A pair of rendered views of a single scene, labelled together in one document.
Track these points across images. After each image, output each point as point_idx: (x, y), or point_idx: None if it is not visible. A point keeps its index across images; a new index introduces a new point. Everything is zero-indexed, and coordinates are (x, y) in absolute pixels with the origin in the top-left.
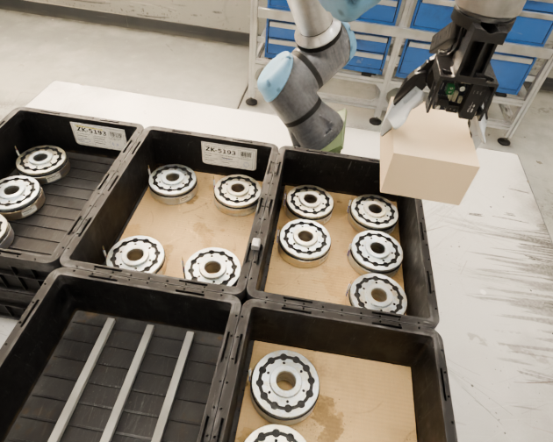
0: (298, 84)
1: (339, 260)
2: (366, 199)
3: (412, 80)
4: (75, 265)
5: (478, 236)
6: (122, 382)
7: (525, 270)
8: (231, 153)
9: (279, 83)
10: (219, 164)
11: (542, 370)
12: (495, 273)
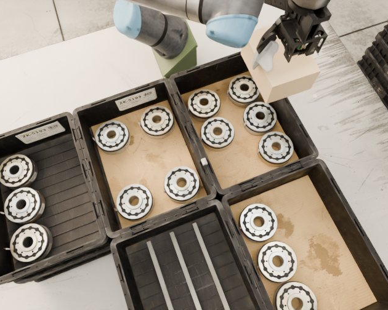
0: (149, 17)
1: (241, 133)
2: (235, 82)
3: (268, 39)
4: (119, 234)
5: None
6: (180, 267)
7: (331, 67)
8: (138, 98)
9: (137, 25)
10: (131, 106)
11: (359, 127)
12: (316, 79)
